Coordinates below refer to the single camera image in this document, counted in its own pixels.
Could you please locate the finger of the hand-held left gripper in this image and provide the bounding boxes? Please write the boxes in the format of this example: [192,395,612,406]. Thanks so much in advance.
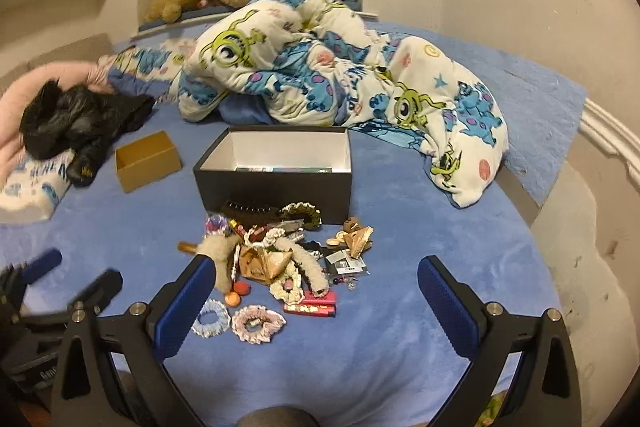
[0,248,64,308]
[20,270,124,333]

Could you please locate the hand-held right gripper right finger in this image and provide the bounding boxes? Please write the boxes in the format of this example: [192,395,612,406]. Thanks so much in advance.
[417,255,584,427]

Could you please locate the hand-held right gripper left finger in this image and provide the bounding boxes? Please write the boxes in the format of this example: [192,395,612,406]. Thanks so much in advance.
[50,253,217,427]

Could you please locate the black shoe box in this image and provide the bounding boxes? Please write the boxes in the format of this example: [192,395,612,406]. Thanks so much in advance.
[193,125,354,228]

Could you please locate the light blue scrunchie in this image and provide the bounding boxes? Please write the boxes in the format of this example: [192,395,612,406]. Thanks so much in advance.
[191,298,232,339]

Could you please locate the cream fluffy hair clip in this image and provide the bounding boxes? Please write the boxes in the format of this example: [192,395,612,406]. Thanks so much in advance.
[192,232,241,295]

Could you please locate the white blue printed pillow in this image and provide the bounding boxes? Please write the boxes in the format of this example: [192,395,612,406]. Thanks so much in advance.
[0,149,75,223]

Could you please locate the pink scrunchie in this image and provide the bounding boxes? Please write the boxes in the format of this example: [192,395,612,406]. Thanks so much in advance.
[231,304,287,344]

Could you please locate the black tag card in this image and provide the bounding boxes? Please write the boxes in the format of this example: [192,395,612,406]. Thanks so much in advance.
[325,249,368,275]

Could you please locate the black hair comb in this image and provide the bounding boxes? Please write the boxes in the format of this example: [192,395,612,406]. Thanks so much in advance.
[222,201,286,220]

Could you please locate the red flat packet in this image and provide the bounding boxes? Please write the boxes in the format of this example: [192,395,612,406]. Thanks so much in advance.
[283,300,337,318]

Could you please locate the small brown cardboard box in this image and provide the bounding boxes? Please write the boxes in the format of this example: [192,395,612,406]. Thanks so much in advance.
[115,130,183,194]

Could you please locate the beige fluffy hair clip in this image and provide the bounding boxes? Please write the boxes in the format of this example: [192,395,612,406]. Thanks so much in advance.
[277,237,331,298]

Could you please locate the black puffer jacket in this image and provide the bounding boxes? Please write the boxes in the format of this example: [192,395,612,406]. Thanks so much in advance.
[19,80,157,186]

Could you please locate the green scrunchie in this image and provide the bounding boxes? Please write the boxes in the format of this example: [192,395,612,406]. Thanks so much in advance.
[280,202,322,233]

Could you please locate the pink cloth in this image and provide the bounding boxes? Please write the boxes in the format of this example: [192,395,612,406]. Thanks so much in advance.
[0,61,121,180]

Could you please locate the grey checked cushion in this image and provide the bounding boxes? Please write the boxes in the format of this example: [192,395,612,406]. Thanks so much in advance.
[0,33,117,80]

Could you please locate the cartoon printed blanket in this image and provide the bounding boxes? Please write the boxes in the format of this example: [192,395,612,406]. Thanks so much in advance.
[97,0,510,209]

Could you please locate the white bed frame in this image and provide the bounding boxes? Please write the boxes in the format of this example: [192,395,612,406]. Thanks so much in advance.
[580,97,640,170]

